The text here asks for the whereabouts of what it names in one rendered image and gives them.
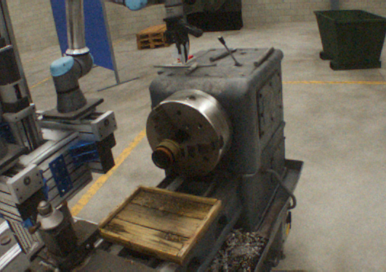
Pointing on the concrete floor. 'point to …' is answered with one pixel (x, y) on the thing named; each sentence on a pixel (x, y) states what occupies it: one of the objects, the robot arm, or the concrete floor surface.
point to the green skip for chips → (352, 38)
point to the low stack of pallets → (150, 36)
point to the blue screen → (97, 49)
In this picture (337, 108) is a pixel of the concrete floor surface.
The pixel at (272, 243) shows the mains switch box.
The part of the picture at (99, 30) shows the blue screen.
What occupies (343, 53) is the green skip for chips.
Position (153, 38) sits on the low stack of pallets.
